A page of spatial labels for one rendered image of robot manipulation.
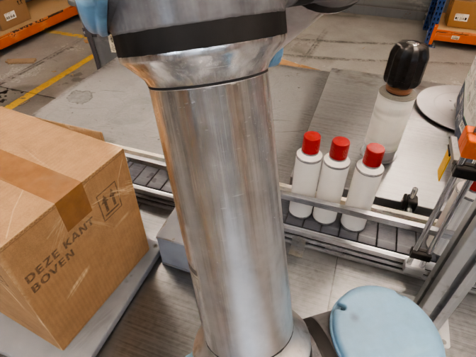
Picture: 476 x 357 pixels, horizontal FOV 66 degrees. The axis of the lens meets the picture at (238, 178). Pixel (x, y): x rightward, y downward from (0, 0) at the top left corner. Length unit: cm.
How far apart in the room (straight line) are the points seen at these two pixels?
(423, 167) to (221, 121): 86
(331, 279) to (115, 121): 84
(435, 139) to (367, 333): 84
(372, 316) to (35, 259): 43
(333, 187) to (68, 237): 48
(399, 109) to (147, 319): 70
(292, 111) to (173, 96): 105
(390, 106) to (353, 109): 31
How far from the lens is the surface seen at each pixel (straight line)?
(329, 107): 122
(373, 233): 83
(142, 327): 74
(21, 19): 469
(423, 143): 114
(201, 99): 23
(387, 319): 43
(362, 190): 73
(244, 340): 33
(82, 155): 63
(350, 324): 41
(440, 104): 133
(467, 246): 61
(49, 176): 61
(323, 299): 77
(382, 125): 95
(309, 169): 72
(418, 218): 85
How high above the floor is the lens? 148
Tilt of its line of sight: 41 degrees down
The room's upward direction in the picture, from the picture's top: straight up
